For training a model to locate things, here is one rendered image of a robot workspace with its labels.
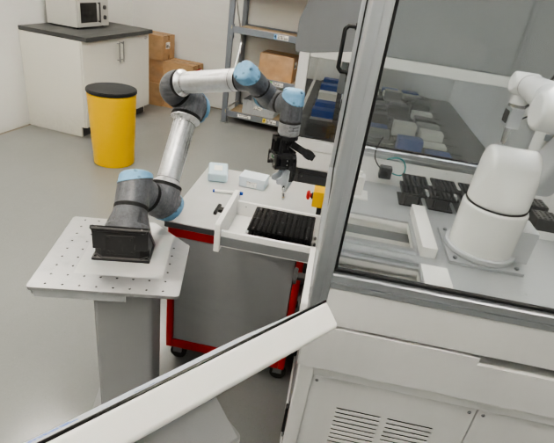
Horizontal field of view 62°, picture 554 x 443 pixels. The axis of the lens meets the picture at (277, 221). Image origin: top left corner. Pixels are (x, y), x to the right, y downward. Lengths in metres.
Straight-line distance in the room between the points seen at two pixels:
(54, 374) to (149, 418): 1.74
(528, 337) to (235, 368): 0.75
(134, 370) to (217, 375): 1.24
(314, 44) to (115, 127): 2.29
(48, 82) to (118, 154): 1.20
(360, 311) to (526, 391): 0.45
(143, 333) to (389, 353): 0.91
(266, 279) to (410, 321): 0.89
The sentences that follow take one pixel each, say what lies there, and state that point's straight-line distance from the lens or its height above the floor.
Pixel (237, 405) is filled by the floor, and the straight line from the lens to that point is 2.17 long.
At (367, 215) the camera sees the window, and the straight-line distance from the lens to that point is 1.00.
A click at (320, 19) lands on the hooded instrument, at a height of 1.51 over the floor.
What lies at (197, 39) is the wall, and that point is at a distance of 6.26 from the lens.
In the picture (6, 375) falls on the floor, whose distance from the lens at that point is 2.40.
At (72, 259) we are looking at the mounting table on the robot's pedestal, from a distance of 1.66.
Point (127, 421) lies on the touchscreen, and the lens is 0.62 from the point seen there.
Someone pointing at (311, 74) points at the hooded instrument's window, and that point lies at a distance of 2.29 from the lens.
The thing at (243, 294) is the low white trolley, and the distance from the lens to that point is 1.98.
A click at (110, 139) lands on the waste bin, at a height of 0.27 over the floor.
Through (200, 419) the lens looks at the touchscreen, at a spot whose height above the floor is 1.06.
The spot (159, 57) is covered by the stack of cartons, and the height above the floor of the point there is 0.59.
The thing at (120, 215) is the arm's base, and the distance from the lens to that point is 1.59.
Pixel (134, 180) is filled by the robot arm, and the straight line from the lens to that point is 1.64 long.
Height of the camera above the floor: 1.67
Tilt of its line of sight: 28 degrees down
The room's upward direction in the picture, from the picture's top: 8 degrees clockwise
